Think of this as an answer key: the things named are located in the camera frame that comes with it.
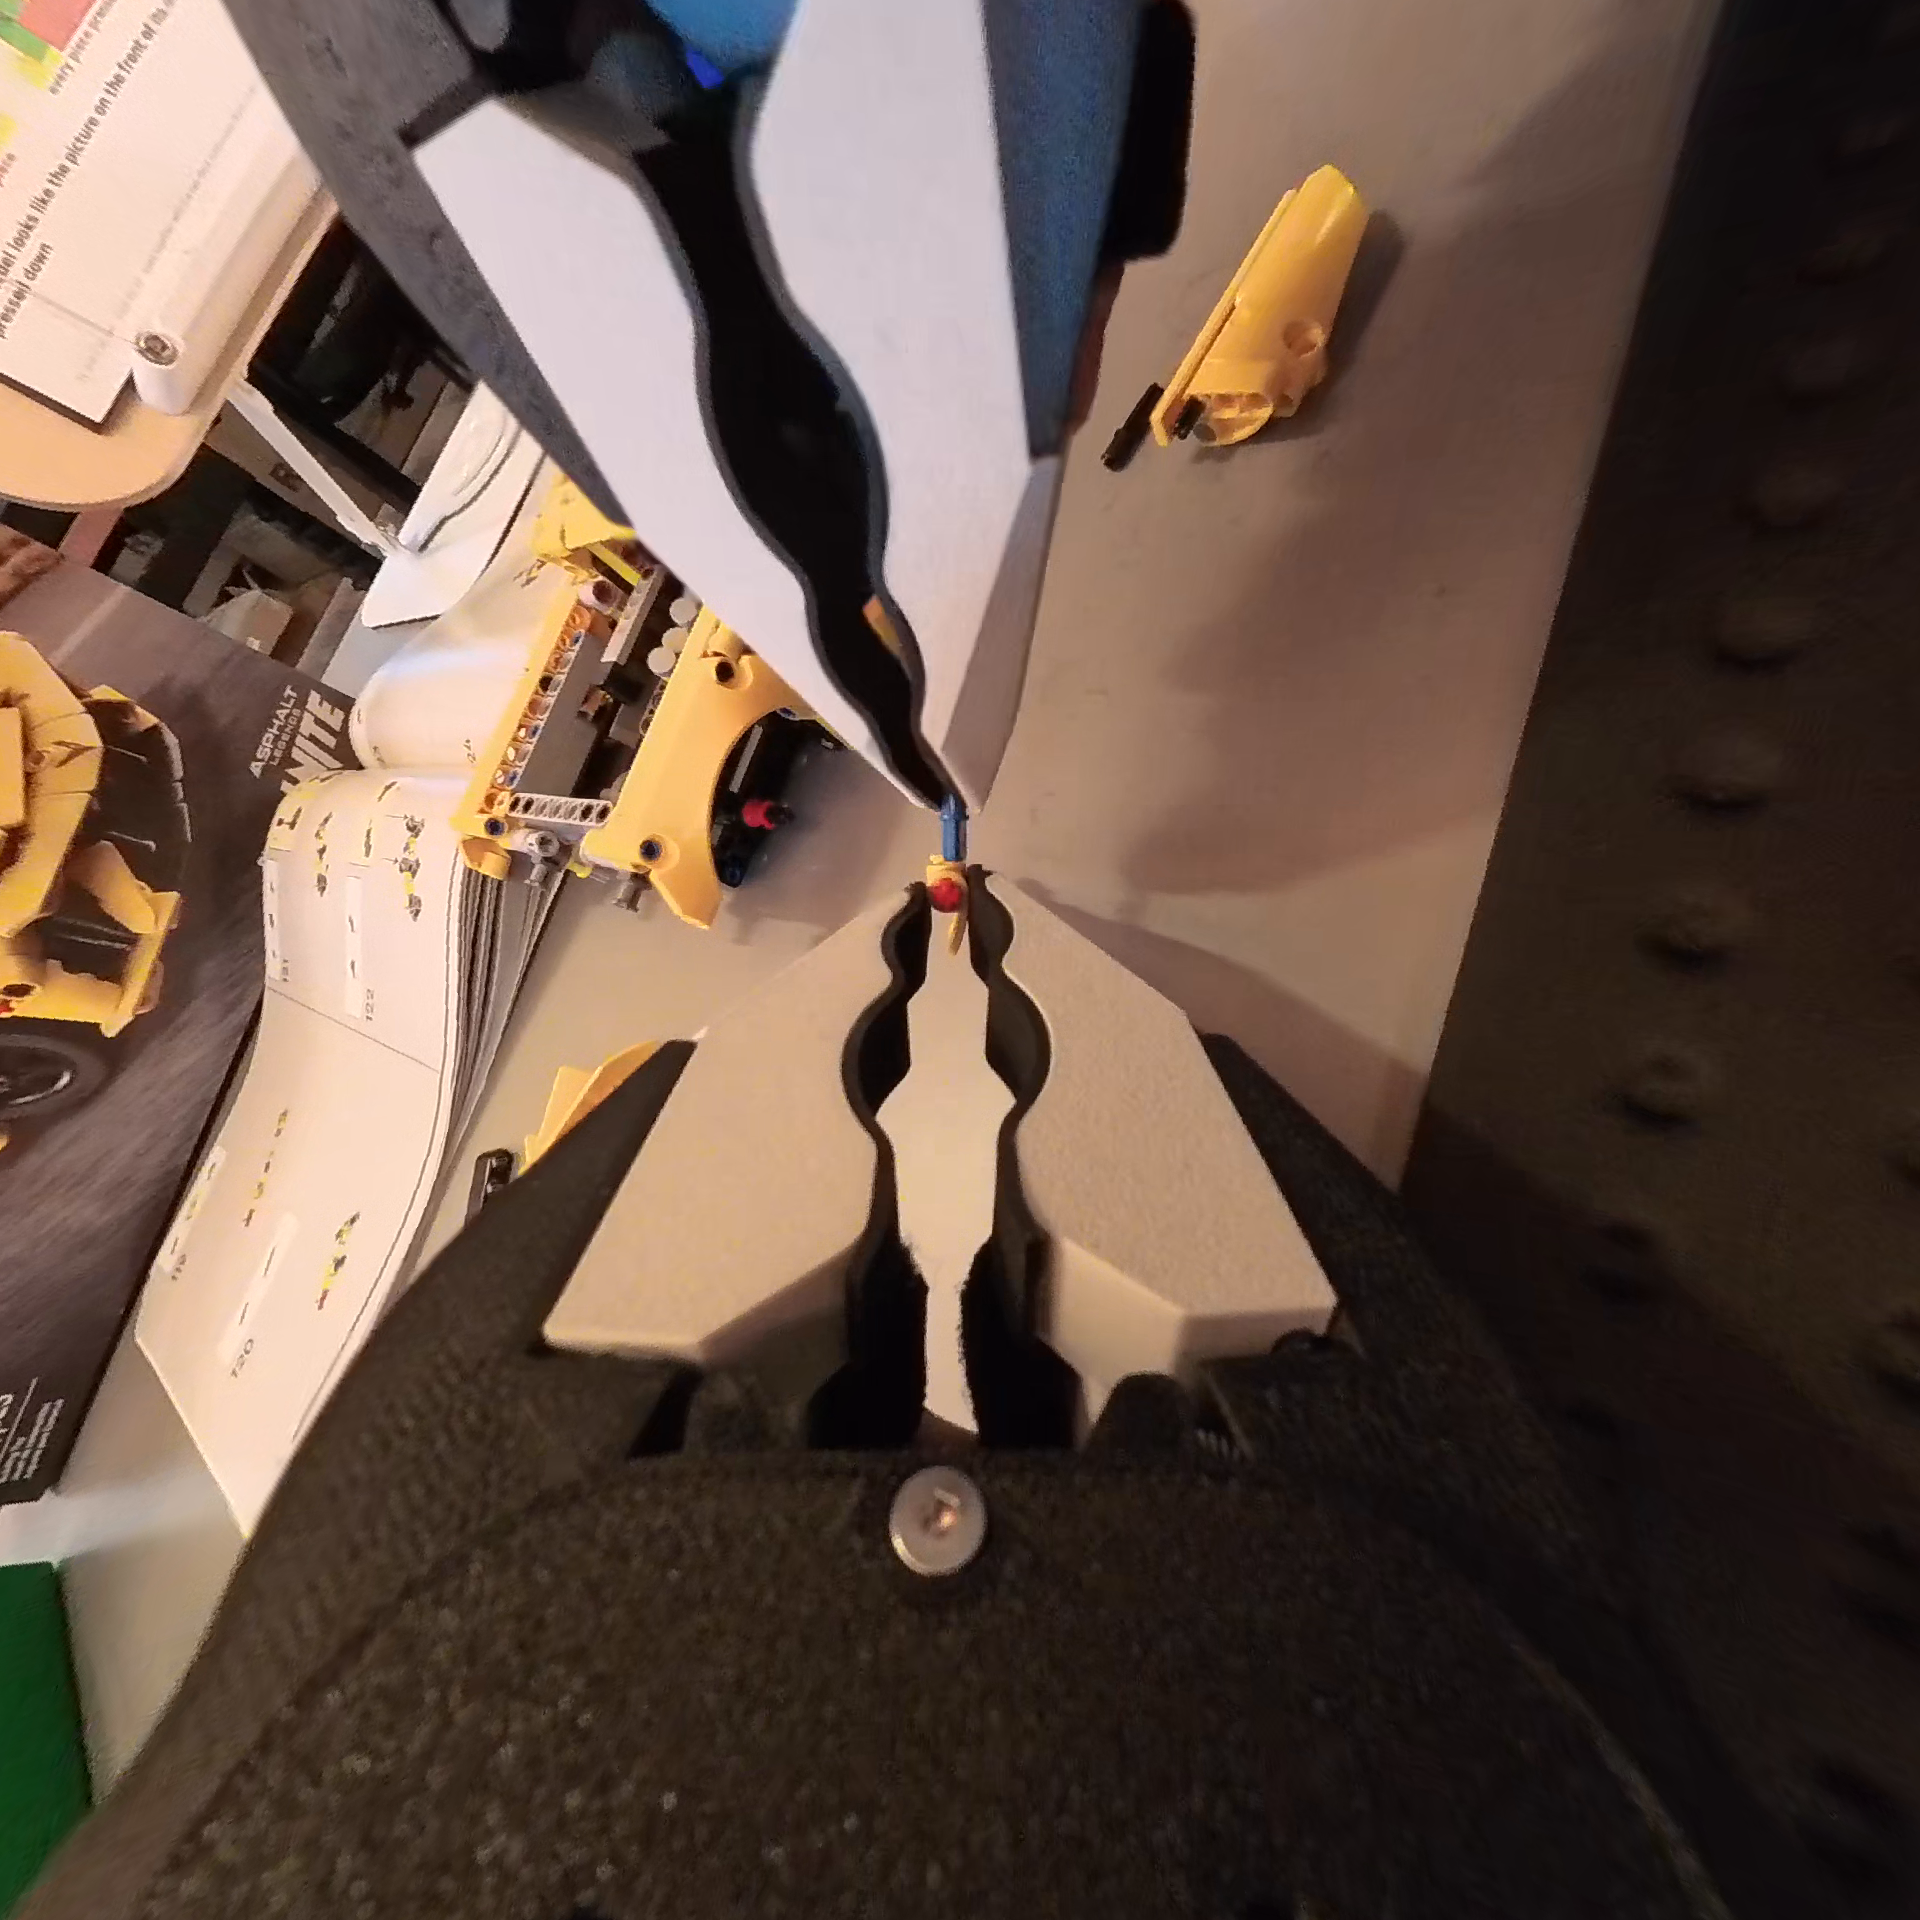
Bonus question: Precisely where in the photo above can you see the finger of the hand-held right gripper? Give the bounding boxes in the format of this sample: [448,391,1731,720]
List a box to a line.
[404,88,964,815]
[746,0,1075,815]

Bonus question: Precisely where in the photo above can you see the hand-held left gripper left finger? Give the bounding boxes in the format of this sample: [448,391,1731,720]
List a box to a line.
[542,885,926,1448]

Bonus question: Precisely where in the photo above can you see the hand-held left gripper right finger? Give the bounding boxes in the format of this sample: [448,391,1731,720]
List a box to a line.
[965,868,1338,1444]

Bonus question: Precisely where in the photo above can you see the pile of yellow brick parts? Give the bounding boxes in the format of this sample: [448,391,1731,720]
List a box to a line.
[516,1043,666,1184]

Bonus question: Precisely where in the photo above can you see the yellow toy brick car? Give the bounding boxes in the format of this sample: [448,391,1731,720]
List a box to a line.
[448,471,856,933]

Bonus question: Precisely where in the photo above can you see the grey desk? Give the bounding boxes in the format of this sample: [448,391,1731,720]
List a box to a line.
[59,0,1726,1804]

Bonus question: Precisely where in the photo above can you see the printed instruction sheet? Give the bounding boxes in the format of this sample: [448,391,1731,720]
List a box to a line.
[0,0,322,427]

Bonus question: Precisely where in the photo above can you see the yellow curved panel piece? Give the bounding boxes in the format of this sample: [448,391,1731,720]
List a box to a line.
[1102,167,1372,471]

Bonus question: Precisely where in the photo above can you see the open instruction booklet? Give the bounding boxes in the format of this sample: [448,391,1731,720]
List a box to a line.
[134,630,662,1540]

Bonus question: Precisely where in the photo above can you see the wooden clipboard board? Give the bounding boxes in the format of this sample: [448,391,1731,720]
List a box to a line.
[0,0,339,515]

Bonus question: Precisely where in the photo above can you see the toy car set box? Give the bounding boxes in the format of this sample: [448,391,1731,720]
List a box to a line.
[0,563,368,1508]

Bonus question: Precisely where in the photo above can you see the green storage bin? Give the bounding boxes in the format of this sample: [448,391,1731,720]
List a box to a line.
[0,1561,92,1877]

